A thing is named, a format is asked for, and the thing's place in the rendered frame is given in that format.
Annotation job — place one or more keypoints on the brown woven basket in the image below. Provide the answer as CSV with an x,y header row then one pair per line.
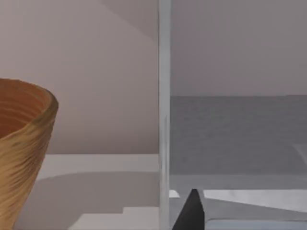
x,y
22,148

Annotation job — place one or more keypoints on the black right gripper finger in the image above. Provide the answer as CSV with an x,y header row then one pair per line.
x,y
190,213

